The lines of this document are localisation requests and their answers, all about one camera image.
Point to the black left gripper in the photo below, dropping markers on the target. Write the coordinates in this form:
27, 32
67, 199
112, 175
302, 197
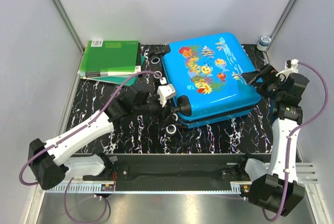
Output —
159, 116

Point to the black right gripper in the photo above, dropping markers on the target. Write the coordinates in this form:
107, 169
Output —
267, 73

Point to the blue suitcase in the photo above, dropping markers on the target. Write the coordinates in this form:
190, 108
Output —
206, 73

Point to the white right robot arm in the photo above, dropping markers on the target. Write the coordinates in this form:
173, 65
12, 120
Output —
275, 187

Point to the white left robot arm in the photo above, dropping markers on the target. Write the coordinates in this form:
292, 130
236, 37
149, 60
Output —
52, 161

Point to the green plastic folder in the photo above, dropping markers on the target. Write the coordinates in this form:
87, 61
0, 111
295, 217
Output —
110, 56

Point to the blue capped bottle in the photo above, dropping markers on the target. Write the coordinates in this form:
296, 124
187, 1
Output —
263, 43

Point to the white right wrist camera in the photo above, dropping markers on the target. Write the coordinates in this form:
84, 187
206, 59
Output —
291, 66

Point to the aluminium frame rail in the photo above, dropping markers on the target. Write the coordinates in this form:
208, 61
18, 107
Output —
68, 24

